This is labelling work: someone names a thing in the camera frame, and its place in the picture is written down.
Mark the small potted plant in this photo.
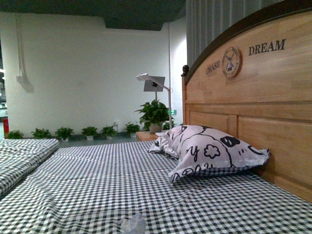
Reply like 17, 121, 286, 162
7, 130, 24, 139
125, 122, 140, 138
100, 126, 117, 139
31, 128, 52, 139
81, 126, 97, 140
55, 127, 74, 142

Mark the far wooden nightstand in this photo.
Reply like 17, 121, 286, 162
136, 131, 166, 141

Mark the white cartoon print pillow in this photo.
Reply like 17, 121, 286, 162
148, 125, 270, 184

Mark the clear plastic trash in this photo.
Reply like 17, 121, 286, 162
119, 213, 146, 234

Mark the wooden bed headboard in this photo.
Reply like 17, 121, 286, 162
182, 0, 312, 201

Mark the folded checkered blanket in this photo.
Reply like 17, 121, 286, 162
0, 138, 59, 196

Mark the red fire extinguisher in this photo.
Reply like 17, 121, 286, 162
3, 118, 9, 139

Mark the checkered bed sheet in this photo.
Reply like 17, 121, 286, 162
0, 142, 312, 234

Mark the white floor stand with tablet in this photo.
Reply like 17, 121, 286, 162
136, 73, 172, 117

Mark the large potted green plant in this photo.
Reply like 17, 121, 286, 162
136, 99, 174, 134

